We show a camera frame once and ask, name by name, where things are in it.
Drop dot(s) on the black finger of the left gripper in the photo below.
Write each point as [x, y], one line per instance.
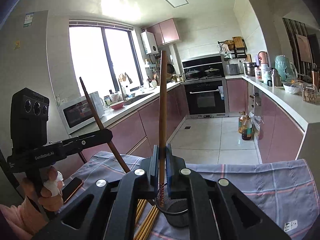
[85, 141]

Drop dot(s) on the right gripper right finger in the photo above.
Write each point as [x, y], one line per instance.
[176, 182]

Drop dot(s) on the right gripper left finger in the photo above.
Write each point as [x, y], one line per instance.
[149, 186]

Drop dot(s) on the kitchen window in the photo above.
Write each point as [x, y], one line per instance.
[104, 58]

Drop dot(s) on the left hand holding gripper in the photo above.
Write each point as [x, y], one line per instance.
[51, 202]

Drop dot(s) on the bamboo chopstick on cloth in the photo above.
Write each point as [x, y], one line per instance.
[150, 225]
[145, 223]
[140, 209]
[143, 211]

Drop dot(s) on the black mesh utensil holder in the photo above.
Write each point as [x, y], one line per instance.
[175, 211]

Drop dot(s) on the white microwave oven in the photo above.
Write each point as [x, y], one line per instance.
[77, 114]

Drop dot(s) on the smartphone with orange edge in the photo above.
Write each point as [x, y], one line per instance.
[70, 189]

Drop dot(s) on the pink bowl on counter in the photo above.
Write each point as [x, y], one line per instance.
[117, 105]

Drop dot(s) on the cooking oil bottle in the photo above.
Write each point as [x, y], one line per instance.
[246, 129]

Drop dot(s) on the black built-in oven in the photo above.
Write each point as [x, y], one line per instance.
[207, 98]

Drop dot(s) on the white refrigerator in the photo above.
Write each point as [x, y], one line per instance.
[24, 64]

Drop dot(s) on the grey plaid table cloth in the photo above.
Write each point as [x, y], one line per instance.
[285, 191]

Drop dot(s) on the white water heater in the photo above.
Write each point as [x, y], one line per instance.
[149, 43]

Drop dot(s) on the steel pot on counter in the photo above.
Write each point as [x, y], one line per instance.
[249, 68]

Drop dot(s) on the steel thermos bottle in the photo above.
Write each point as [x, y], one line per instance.
[276, 78]

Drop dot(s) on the white bowl on counter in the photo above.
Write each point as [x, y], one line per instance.
[291, 88]

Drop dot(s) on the teal kettle appliance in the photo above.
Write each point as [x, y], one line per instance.
[285, 68]

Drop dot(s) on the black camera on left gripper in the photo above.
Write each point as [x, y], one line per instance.
[28, 119]

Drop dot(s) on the black wall shelf rack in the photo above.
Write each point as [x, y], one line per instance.
[233, 49]

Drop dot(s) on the pink wall cabinet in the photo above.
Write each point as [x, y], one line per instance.
[164, 32]

